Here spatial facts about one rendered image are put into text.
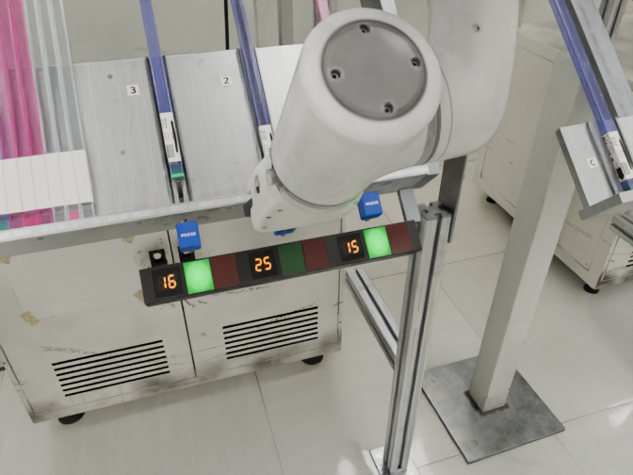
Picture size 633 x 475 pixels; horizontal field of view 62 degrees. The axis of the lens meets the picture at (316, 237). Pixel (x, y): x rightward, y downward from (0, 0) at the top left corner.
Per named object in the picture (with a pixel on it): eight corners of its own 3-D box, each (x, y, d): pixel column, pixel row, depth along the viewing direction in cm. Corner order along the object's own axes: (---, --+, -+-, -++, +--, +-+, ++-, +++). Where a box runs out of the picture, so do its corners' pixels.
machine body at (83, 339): (341, 368, 134) (350, 142, 98) (40, 442, 117) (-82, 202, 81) (278, 228, 184) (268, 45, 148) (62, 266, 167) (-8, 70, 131)
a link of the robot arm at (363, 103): (368, 95, 43) (259, 113, 41) (436, -10, 31) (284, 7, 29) (397, 191, 42) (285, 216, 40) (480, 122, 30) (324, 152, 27)
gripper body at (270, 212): (267, 217, 42) (254, 245, 53) (386, 197, 44) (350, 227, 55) (248, 129, 43) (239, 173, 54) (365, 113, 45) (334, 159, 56)
